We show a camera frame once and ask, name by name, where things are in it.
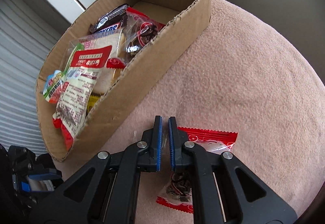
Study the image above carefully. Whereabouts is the white slatted shutter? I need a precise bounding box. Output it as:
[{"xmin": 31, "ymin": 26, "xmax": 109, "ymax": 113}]
[{"xmin": 0, "ymin": 0, "xmax": 69, "ymax": 148}]

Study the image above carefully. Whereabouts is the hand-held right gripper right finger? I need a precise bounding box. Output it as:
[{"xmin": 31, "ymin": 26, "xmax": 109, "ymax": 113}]
[{"xmin": 168, "ymin": 116, "xmax": 297, "ymax": 224}]

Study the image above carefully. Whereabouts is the yellow snack packet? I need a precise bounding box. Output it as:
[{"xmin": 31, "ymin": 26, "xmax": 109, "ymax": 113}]
[{"xmin": 86, "ymin": 95, "xmax": 101, "ymax": 116}]

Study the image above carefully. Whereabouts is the packaged bread slice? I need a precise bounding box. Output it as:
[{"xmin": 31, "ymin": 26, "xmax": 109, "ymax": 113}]
[{"xmin": 70, "ymin": 29, "xmax": 126, "ymax": 95}]

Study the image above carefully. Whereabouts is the dark snack packet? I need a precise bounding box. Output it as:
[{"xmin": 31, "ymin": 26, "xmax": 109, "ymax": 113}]
[{"xmin": 89, "ymin": 4, "xmax": 129, "ymax": 32}]

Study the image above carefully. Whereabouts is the blue green snack packet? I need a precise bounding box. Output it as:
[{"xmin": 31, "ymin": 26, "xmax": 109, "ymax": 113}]
[{"xmin": 43, "ymin": 70, "xmax": 66, "ymax": 104}]

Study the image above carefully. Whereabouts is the brown cardboard box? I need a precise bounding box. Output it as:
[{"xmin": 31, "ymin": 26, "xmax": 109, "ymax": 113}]
[{"xmin": 36, "ymin": 0, "xmax": 212, "ymax": 162}]

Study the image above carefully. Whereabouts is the brown chocolate bar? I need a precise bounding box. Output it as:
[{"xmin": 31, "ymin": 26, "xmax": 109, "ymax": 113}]
[{"xmin": 93, "ymin": 23, "xmax": 125, "ymax": 36}]

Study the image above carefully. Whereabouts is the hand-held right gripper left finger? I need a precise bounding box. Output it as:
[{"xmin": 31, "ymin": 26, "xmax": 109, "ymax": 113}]
[{"xmin": 29, "ymin": 115, "xmax": 163, "ymax": 224}]

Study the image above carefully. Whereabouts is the red clear snack packet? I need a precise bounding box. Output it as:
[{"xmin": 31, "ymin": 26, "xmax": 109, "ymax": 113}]
[
  {"xmin": 107, "ymin": 58, "xmax": 127, "ymax": 69},
  {"xmin": 156, "ymin": 126, "xmax": 238, "ymax": 214},
  {"xmin": 124, "ymin": 8, "xmax": 167, "ymax": 62}
]

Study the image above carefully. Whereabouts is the red white snack packet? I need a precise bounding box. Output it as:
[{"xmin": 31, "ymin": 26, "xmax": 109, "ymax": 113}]
[{"xmin": 52, "ymin": 45, "xmax": 113, "ymax": 151}]

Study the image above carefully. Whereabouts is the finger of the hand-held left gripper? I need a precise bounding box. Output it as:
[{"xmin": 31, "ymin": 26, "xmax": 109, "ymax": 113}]
[{"xmin": 27, "ymin": 168, "xmax": 63, "ymax": 183}]

